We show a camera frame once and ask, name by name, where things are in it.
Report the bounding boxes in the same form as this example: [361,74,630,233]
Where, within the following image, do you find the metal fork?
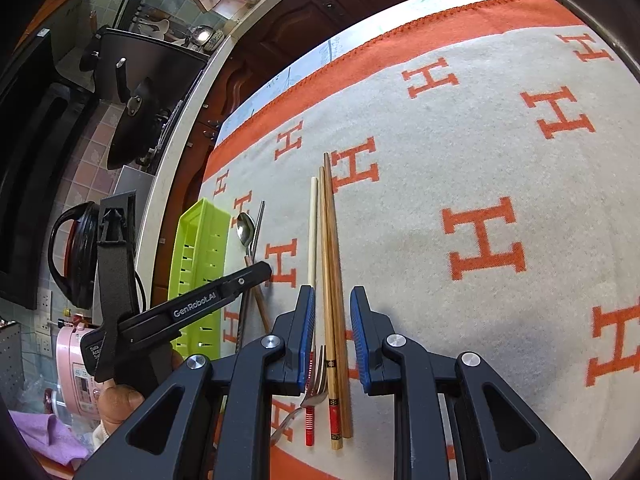
[270,344,327,446]

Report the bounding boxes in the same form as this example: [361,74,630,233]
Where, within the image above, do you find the black wok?
[106,57,172,171]

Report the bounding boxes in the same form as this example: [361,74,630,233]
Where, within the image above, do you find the green plastic utensil tray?
[167,198,232,361]

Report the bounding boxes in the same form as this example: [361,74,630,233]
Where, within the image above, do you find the purple cloth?
[10,407,93,463]

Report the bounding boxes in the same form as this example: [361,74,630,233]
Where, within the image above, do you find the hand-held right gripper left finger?
[74,285,317,480]

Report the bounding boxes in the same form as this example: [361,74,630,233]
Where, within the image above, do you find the white wall socket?
[37,287,53,336]

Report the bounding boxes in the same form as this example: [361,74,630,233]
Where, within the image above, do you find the perforated metal rack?
[0,322,23,398]

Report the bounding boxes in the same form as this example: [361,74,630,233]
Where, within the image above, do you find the steel splash guard panel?
[112,166,157,200]

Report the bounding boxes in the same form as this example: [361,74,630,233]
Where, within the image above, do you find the black red pressure cooker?
[47,201,103,307]

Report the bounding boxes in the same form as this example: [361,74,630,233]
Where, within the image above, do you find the dark wooden chopstick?
[322,152,353,438]

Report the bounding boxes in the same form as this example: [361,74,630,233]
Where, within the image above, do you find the person's left hand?
[97,384,147,427]

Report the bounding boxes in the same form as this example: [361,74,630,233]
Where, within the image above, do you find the white kitchen countertop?
[134,0,346,291]

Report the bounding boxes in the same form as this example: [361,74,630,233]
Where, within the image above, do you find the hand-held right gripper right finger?
[349,286,593,480]

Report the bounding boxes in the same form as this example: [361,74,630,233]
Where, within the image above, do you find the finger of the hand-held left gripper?
[219,261,274,302]

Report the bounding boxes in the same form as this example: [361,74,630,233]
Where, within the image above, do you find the cream chopstick red striped end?
[305,176,320,447]

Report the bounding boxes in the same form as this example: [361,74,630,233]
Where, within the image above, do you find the pink rice cooker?
[52,327,121,418]

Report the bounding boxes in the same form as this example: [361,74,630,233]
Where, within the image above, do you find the brown wooden kitchen cabinets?
[150,0,551,306]

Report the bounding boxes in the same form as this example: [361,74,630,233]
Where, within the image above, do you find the orange white printed blanket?
[197,0,640,480]

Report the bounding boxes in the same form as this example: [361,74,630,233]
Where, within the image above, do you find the metal spoon wooden handle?
[236,211,271,328]

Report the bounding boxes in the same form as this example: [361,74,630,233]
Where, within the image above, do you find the wooden chopstick red patterned end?
[319,166,346,451]

